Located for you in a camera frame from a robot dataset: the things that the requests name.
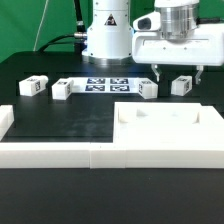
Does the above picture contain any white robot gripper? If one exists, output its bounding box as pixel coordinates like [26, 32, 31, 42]
[132, 12, 224, 84]

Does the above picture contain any white square table top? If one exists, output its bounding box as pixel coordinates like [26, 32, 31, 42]
[113, 102, 224, 146]

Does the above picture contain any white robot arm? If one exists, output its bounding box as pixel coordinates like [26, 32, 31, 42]
[82, 0, 224, 75]

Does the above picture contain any white sheet with fiducial markers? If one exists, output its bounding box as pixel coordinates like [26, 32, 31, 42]
[72, 77, 138, 93]

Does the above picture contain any white left fence piece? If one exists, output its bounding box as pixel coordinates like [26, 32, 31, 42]
[0, 105, 14, 141]

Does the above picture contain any white front fence bar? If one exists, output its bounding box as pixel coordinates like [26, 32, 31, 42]
[0, 143, 224, 169]

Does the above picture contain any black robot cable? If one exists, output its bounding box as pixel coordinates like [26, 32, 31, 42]
[37, 0, 88, 53]

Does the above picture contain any thin white cable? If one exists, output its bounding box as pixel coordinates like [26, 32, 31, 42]
[32, 0, 50, 53]

